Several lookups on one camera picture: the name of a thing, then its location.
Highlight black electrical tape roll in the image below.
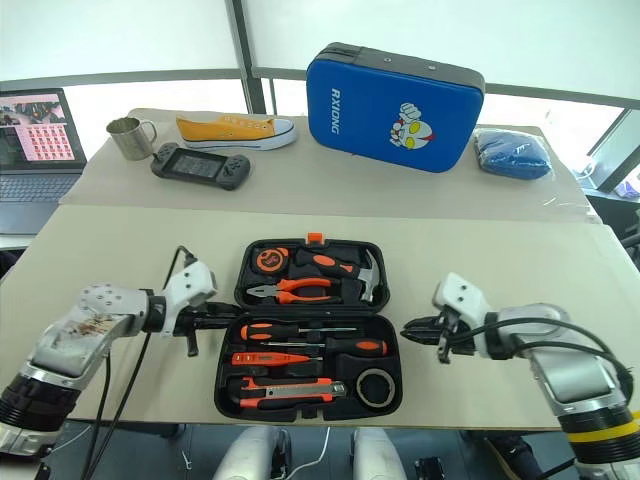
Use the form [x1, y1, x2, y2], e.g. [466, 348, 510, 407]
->
[355, 365, 399, 409]

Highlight blue RXIONG kick pad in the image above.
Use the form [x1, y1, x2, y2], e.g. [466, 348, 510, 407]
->
[305, 41, 487, 175]

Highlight orange black tape measure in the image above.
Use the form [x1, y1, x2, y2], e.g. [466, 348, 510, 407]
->
[251, 246, 290, 274]

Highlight white right robot leg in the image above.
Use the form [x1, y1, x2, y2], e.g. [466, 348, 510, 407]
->
[351, 426, 407, 480]

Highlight dark person's shoe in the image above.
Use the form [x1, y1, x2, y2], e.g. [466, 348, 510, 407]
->
[483, 433, 547, 480]

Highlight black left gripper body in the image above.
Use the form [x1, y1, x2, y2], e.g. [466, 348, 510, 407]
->
[172, 303, 212, 358]

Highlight stainless steel mug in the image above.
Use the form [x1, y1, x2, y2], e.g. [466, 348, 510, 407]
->
[105, 116, 158, 162]

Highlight orange voltage tester pen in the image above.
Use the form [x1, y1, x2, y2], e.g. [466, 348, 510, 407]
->
[230, 351, 322, 367]

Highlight black handheld game console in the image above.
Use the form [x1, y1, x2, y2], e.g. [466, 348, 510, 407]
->
[150, 142, 253, 192]

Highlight blue cloth in plastic bag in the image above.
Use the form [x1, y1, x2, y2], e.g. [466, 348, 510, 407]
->
[471, 126, 556, 183]

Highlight dark grey laptop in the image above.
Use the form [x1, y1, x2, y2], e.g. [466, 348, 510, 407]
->
[0, 87, 89, 237]

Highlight yellow canvas sneaker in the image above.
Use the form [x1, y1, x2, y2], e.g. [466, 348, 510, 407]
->
[175, 113, 298, 152]

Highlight white left robot leg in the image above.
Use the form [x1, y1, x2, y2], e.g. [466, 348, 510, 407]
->
[214, 425, 290, 480]

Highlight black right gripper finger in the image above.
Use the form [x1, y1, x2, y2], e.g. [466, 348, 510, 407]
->
[402, 314, 445, 332]
[399, 325, 442, 347]

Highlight orange handled pliers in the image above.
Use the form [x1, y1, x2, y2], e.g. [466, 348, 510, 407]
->
[245, 277, 344, 306]

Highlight orange black utility knife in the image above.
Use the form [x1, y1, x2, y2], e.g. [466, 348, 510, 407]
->
[226, 376, 349, 409]

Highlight white robot leg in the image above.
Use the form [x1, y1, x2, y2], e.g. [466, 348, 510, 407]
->
[351, 426, 407, 480]
[214, 425, 290, 480]

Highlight orange black handled screwdriver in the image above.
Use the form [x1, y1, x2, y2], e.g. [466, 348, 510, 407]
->
[261, 336, 389, 358]
[238, 322, 359, 343]

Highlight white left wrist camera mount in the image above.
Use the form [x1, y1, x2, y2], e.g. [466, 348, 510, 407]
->
[161, 261, 220, 322]

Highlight grey window frame post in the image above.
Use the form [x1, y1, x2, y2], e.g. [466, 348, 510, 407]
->
[226, 0, 267, 117]

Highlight claw hammer orange black handle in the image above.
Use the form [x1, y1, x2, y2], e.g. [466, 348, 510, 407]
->
[291, 248, 386, 304]

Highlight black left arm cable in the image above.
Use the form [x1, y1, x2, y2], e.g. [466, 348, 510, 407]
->
[82, 244, 202, 480]

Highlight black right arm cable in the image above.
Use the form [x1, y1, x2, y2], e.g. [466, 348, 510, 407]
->
[446, 318, 634, 397]

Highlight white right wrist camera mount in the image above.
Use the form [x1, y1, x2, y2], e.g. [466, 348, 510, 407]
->
[431, 271, 490, 332]

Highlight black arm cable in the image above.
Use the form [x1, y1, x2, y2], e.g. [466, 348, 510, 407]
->
[82, 244, 202, 480]
[446, 318, 634, 397]

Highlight thin white cable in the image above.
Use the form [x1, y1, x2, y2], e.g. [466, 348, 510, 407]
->
[293, 425, 333, 474]

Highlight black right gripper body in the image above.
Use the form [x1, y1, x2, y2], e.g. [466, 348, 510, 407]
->
[433, 305, 477, 366]

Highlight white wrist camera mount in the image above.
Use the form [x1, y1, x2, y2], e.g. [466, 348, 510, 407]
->
[161, 261, 220, 322]
[431, 271, 490, 332]

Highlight black tool case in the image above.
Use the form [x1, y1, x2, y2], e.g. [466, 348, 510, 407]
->
[213, 231, 402, 421]

